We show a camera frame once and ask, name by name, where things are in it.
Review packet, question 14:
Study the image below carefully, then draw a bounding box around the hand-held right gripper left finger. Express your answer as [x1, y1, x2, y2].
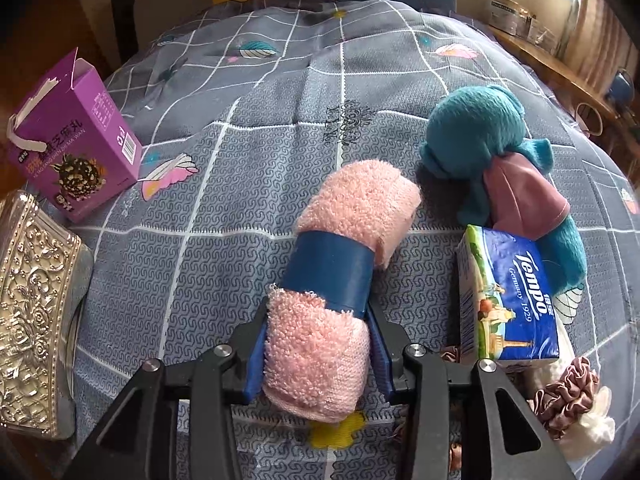
[75, 297, 271, 480]

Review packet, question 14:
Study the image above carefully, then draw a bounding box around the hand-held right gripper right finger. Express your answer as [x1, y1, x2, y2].
[365, 305, 576, 480]

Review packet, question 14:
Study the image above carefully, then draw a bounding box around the pink towel blue band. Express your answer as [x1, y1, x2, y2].
[262, 159, 422, 423]

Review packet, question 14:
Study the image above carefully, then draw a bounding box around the white waffle cloth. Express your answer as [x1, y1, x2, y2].
[520, 360, 617, 461]

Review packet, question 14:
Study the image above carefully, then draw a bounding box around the grey checkered leaf-print blanket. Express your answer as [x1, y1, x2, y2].
[0, 0, 640, 480]

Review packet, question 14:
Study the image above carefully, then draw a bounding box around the blue white tissue pack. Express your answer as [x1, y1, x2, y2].
[457, 225, 562, 365]

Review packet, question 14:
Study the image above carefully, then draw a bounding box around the gold embossed tissue box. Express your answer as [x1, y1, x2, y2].
[0, 190, 83, 441]

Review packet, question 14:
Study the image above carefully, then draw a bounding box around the teal fleece cloth pink band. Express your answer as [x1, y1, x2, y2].
[419, 85, 588, 293]

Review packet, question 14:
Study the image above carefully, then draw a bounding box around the purple cardboard box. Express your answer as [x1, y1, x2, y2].
[6, 47, 143, 225]

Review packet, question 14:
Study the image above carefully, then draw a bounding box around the round-backed metal chair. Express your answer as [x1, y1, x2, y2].
[575, 102, 606, 136]

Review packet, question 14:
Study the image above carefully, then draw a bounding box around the wooden desk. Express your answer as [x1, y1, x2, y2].
[487, 25, 616, 121]

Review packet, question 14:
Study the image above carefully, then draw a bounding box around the blue chair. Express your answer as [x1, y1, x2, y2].
[607, 70, 631, 106]

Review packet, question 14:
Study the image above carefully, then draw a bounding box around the clear plastic container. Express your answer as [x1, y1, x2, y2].
[525, 15, 561, 53]

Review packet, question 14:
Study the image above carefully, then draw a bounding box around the pink patterned curtain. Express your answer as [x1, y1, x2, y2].
[560, 0, 626, 76]

